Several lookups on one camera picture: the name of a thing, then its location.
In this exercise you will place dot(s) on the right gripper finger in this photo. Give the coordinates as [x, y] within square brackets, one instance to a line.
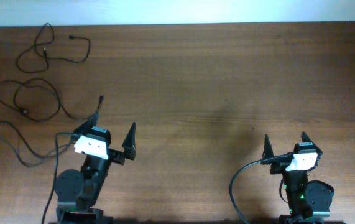
[267, 152]
[305, 138]

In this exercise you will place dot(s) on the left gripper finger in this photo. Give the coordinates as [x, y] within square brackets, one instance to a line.
[129, 144]
[84, 128]

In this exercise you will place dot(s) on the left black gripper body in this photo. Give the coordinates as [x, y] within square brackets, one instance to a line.
[115, 155]

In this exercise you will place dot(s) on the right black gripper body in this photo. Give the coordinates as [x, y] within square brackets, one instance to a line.
[279, 167]

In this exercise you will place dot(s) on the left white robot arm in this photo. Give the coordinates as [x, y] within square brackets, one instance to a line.
[78, 190]

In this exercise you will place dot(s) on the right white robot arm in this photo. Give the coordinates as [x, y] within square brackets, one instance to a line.
[308, 201]

